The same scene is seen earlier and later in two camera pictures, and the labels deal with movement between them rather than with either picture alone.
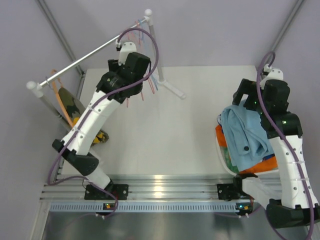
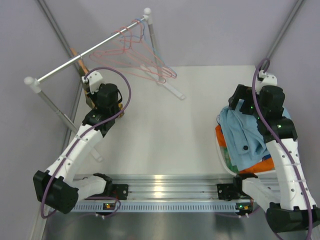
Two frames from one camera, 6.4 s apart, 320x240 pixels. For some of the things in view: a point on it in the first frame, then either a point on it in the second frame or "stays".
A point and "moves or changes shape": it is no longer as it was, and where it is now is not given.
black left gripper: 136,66 → 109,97
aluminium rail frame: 145,187 stays
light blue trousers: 247,138 stays
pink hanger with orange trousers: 137,27 → 173,74
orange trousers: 270,165 stays
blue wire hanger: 140,21 moves or changes shape
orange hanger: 54,71 → 85,70
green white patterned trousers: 228,159 stays
